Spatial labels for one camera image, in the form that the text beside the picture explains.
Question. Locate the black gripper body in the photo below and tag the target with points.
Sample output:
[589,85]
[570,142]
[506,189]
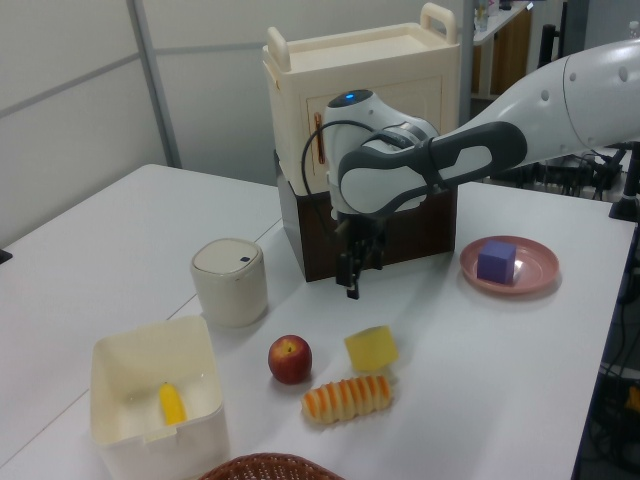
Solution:
[360,227]

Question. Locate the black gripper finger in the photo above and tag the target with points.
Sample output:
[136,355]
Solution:
[376,252]
[351,270]

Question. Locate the yellow cube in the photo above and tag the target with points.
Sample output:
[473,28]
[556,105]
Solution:
[372,350]

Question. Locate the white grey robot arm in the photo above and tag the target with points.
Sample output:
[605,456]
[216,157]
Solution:
[380,185]

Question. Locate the purple cube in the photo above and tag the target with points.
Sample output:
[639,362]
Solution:
[495,265]

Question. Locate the dark brown wooden box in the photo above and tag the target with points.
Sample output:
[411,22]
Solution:
[420,230]

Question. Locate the red apple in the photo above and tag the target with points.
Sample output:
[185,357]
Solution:
[290,361]

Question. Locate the white lidded bin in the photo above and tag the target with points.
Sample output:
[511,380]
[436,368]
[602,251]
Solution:
[227,290]

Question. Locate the long orange striped bread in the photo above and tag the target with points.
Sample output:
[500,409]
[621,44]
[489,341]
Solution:
[347,400]

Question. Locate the cream toy cabinet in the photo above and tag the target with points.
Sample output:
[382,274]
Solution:
[300,75]

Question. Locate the pink plate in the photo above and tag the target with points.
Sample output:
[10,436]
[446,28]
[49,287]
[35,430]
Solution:
[540,265]

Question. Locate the brown wicker basket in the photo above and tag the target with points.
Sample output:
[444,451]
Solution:
[270,467]

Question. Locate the yellow banana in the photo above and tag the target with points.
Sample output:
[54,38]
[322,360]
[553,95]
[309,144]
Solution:
[172,405]

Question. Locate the wooden desk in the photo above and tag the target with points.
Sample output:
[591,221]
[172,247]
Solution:
[505,55]

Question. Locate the black pole clamp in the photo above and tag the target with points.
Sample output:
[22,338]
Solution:
[625,207]

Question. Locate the cream open plastic container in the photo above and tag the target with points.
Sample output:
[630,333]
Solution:
[165,450]

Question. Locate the black monitor stand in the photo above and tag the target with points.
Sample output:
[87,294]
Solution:
[552,35]

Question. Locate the black flat object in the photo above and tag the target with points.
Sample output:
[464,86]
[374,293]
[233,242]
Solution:
[4,257]

